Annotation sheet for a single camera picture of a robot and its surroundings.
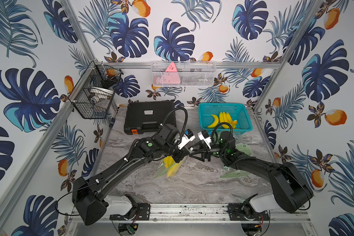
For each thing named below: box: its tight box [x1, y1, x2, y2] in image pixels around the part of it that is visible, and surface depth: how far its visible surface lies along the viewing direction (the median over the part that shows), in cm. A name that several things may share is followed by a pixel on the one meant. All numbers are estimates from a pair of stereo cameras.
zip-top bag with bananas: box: [150, 155, 190, 182], surface depth 81 cm
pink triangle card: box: [161, 61, 181, 85], surface depth 92 cm
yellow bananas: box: [163, 155, 183, 177], surface depth 82 cm
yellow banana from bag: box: [219, 112, 237, 129], surface depth 112 cm
